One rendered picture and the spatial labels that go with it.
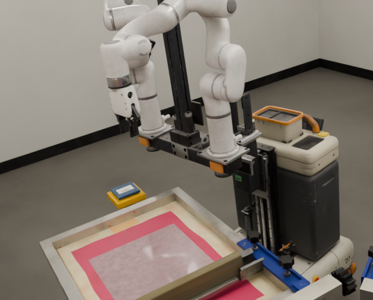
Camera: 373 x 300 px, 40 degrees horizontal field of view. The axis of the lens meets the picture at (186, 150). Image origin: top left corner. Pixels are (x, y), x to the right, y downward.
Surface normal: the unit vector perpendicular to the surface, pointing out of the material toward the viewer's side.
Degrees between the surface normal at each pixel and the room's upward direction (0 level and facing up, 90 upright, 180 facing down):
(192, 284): 90
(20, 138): 90
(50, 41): 90
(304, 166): 90
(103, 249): 0
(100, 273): 0
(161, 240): 0
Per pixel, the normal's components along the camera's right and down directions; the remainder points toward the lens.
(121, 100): -0.65, 0.40
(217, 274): 0.48, 0.31
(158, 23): -0.36, 0.71
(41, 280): -0.14, -0.90
